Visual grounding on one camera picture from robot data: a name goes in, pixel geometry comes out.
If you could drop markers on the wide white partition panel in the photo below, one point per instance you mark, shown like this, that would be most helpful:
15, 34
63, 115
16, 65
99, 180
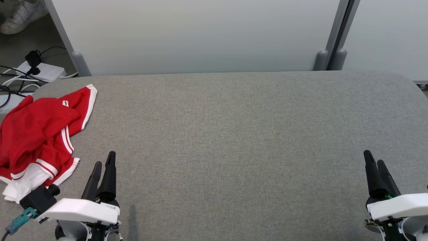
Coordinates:
200, 33

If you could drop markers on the white power strip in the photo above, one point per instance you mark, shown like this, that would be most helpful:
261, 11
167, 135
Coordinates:
50, 71
10, 103

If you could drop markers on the dark grey partition post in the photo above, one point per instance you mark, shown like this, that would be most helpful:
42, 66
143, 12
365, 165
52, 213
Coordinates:
339, 60

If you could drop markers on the red shorts white trim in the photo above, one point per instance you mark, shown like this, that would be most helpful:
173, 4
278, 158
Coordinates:
78, 103

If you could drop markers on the grey partition base rail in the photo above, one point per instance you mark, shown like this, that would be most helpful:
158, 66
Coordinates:
421, 83

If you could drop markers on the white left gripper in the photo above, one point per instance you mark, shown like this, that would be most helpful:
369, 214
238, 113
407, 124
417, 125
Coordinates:
83, 211

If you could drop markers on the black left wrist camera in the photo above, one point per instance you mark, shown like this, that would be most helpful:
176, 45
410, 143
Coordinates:
38, 199

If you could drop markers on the red shirt white sleeves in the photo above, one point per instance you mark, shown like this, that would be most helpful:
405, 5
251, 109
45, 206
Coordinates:
23, 185

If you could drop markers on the black plug adapter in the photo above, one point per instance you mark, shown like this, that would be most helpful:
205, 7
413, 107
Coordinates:
32, 59

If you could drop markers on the white sneaker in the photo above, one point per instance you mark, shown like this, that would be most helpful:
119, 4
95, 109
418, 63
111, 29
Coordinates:
23, 16

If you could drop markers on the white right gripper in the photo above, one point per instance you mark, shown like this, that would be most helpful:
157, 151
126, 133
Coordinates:
401, 206

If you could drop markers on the narrow white partition panel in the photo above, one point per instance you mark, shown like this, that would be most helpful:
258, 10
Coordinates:
391, 33

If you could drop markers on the teal left camera connector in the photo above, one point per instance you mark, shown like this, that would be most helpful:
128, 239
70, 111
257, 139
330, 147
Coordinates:
20, 219

